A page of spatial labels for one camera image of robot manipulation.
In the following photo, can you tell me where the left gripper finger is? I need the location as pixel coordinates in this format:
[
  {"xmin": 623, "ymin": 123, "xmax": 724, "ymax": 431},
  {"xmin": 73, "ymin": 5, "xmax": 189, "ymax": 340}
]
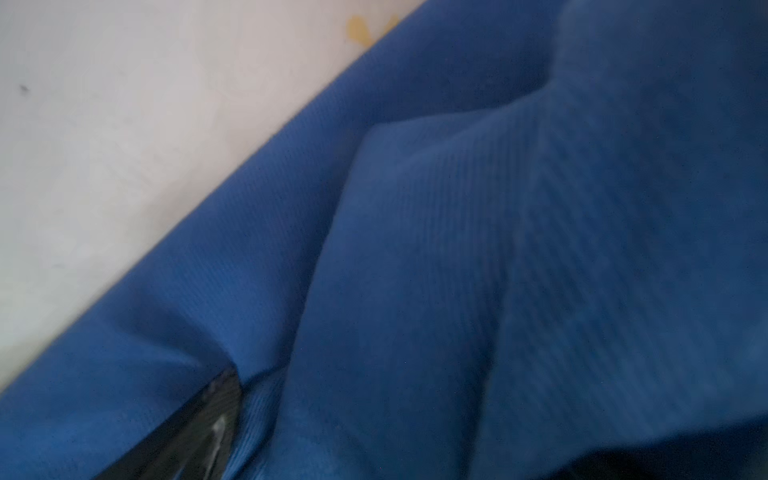
[{"xmin": 95, "ymin": 368, "xmax": 242, "ymax": 480}]

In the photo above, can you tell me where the blue cloth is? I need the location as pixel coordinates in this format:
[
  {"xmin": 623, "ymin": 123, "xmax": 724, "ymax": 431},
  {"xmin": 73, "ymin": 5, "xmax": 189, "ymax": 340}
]
[{"xmin": 1, "ymin": 1, "xmax": 767, "ymax": 479}]

